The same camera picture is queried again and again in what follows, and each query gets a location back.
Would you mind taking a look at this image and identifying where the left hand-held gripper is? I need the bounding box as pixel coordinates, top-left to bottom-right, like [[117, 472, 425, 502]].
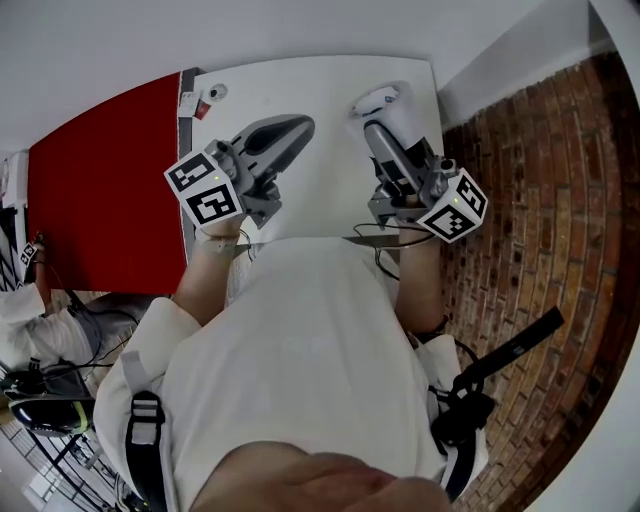
[[163, 114, 316, 232]]

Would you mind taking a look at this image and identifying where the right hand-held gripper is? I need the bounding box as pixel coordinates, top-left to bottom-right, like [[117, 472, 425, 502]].
[[363, 121, 489, 245]]

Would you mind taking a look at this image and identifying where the white roll of tape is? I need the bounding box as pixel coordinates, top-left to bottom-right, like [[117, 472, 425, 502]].
[[348, 81, 427, 149]]

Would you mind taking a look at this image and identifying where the person's left forearm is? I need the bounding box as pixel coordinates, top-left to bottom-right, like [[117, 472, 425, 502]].
[[173, 222, 242, 329]]

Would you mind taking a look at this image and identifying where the person's right forearm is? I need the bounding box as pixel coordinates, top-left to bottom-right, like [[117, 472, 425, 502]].
[[393, 225, 447, 337]]

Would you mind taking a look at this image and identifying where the red and white small box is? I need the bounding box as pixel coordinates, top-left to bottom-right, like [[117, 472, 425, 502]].
[[178, 89, 212, 121]]

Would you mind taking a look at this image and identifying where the red partition panel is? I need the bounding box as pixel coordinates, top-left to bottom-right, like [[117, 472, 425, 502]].
[[26, 71, 190, 295]]

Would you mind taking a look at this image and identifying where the person's white shirt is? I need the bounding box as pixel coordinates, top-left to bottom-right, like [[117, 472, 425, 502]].
[[93, 234, 490, 512]]

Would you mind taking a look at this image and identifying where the black flat bar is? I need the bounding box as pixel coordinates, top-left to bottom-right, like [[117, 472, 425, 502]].
[[462, 306, 566, 386]]

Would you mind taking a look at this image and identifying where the person's chin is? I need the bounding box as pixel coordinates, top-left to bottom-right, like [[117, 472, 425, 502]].
[[174, 439, 454, 512]]

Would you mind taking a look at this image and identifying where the thin black cable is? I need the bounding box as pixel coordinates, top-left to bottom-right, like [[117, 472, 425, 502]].
[[352, 222, 437, 281]]

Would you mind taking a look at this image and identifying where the white wrist strap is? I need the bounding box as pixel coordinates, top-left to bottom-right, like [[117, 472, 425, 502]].
[[197, 233, 240, 257]]

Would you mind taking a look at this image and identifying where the dark wrist bracelet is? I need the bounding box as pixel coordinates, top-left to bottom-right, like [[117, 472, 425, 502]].
[[413, 314, 450, 344]]

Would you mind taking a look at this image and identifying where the black knotted shoulder strap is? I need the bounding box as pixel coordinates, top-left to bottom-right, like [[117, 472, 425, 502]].
[[428, 372, 497, 504]]

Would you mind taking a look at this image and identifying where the black grey shoulder strap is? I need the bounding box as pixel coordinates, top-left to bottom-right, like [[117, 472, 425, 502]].
[[123, 389, 169, 512]]

